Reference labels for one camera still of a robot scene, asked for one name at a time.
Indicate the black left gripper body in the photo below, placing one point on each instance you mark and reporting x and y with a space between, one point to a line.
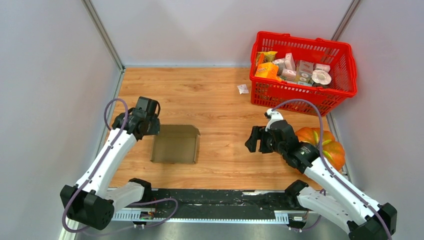
154 127

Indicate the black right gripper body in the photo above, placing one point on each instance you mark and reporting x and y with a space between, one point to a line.
267 145

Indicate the brown cardboard paper box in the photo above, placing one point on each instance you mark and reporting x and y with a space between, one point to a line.
176 144

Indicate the small white paper packet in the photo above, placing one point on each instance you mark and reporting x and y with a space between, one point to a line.
243 89

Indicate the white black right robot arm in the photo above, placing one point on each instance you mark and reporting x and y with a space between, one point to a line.
360 216

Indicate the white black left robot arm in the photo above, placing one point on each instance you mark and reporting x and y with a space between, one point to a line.
102 165

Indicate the orange snack box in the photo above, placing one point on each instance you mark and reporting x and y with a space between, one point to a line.
267 70

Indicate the white pink carton box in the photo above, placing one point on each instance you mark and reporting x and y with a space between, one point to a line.
289 61

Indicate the orange pumpkin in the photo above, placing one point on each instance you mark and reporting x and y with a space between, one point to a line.
332 149

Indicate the red plastic shopping basket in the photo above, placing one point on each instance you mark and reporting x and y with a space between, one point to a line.
338 55

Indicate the white round tape roll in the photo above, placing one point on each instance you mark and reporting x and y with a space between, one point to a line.
321 77

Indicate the yellow snack bag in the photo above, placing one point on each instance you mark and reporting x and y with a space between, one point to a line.
265 57

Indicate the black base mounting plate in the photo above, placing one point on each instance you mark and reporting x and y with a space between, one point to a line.
216 205

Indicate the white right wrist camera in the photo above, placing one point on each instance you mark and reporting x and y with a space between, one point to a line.
272 116

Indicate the aluminium frame rail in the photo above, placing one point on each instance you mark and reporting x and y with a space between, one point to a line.
93 210

